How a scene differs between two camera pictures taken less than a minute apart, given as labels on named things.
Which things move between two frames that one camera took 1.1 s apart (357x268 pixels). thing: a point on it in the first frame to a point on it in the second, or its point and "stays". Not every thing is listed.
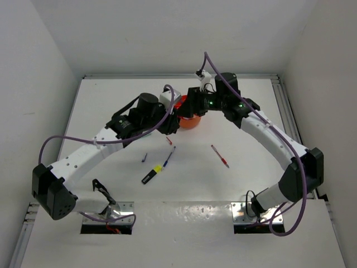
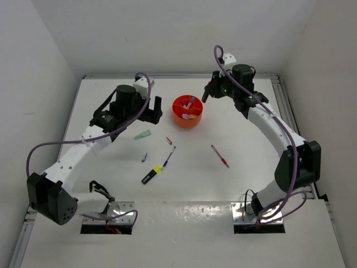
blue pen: (165, 162) stays
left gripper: (170, 124) to (152, 115)
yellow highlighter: (157, 170) stays
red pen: (223, 161) stays
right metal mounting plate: (243, 212) stays
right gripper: (192, 104) to (212, 87)
